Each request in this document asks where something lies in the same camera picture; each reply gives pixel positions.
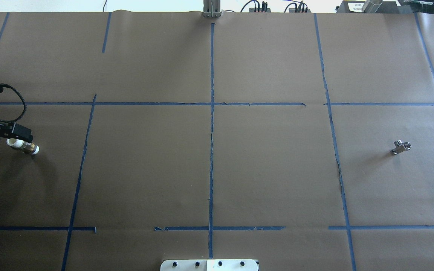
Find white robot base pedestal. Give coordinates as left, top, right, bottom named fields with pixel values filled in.
left=160, top=259, right=260, bottom=271

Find white brass PPR valve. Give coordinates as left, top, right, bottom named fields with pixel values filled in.
left=6, top=139, right=40, bottom=155

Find black cable plugs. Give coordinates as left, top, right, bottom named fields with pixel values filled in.
left=237, top=0, right=311, bottom=14

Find chrome tee pipe fitting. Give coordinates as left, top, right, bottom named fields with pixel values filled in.
left=390, top=139, right=412, bottom=155

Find grey equipment box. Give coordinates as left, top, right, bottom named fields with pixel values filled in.
left=336, top=0, right=434, bottom=14

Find aluminium frame post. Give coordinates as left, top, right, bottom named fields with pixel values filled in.
left=202, top=0, right=222, bottom=18

